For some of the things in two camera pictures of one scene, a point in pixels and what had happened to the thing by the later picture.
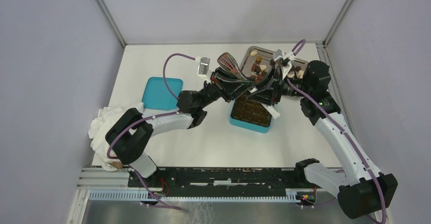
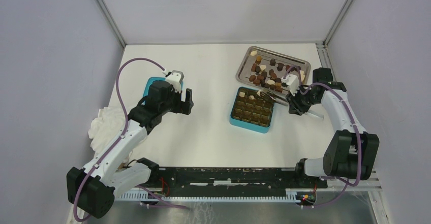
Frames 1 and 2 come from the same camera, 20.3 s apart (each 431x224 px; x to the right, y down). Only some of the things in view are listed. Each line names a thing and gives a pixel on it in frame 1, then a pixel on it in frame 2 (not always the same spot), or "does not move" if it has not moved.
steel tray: x=256 y=62 does not move
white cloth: x=107 y=115 does not move
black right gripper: x=267 y=96 to x=295 y=106
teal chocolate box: x=249 y=114 does not move
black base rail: x=221 y=179 does not move
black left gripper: x=229 y=90 to x=182 y=107
